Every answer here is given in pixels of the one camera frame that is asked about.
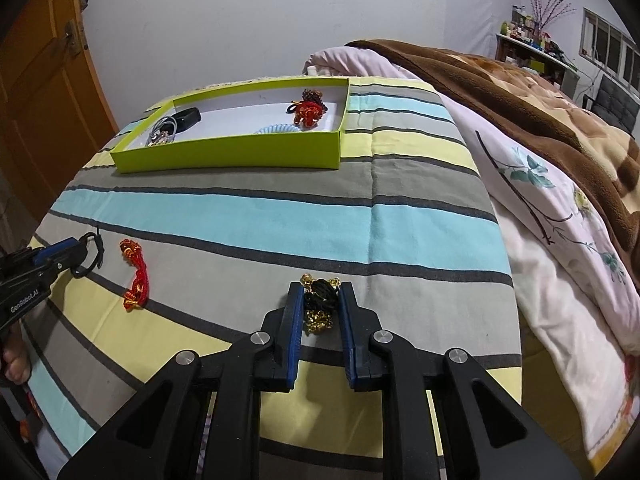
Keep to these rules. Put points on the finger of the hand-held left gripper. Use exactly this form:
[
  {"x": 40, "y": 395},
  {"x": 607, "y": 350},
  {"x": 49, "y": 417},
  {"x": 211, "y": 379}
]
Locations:
[
  {"x": 35, "y": 275},
  {"x": 60, "y": 250}
]

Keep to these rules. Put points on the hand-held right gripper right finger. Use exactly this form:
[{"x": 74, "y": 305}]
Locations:
[{"x": 348, "y": 330}]

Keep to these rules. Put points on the dark door knob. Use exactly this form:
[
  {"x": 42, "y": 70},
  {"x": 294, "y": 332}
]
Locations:
[{"x": 83, "y": 1}]

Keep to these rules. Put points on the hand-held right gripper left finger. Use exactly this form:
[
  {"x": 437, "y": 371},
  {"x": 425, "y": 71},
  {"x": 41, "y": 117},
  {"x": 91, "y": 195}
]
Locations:
[{"x": 295, "y": 330}]

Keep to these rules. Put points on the black wristband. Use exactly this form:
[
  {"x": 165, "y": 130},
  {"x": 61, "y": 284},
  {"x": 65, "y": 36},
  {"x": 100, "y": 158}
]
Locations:
[{"x": 187, "y": 116}]

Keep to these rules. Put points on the person's left hand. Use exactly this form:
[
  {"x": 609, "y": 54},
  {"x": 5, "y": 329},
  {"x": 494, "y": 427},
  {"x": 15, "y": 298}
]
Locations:
[{"x": 17, "y": 365}]

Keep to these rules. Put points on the brown plush blanket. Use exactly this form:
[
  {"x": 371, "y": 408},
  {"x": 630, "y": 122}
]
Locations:
[{"x": 500, "y": 90}]

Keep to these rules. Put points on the white wall shelf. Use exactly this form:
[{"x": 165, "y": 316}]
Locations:
[{"x": 540, "y": 55}]

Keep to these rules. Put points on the black chair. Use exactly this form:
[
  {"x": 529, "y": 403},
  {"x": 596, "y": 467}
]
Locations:
[{"x": 615, "y": 102}]

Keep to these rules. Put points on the purple branch bouquet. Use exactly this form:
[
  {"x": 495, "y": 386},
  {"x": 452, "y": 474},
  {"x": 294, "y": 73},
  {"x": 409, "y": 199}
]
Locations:
[{"x": 547, "y": 7}]

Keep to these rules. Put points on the cluster of bottles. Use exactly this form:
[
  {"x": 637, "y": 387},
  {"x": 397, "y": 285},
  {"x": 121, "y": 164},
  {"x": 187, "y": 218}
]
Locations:
[{"x": 530, "y": 30}]

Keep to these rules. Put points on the pale floral quilt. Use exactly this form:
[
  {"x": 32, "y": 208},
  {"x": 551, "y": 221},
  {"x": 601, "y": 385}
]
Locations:
[{"x": 540, "y": 240}]

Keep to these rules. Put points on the orange red bead ornament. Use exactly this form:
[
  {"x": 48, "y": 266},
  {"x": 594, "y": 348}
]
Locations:
[{"x": 310, "y": 115}]

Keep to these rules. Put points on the lime green shallow box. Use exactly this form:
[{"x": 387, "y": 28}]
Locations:
[{"x": 225, "y": 152}]

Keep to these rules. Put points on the striped bed sheet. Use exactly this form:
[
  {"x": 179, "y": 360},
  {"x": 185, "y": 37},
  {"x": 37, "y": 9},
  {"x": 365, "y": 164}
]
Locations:
[{"x": 250, "y": 220}]

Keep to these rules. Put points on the barred window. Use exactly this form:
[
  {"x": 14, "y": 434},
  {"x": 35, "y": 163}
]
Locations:
[{"x": 610, "y": 50}]

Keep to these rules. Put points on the wooden door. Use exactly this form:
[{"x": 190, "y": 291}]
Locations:
[{"x": 35, "y": 110}]

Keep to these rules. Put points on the metal door latch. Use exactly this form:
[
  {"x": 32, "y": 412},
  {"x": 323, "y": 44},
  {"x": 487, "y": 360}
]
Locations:
[{"x": 73, "y": 37}]

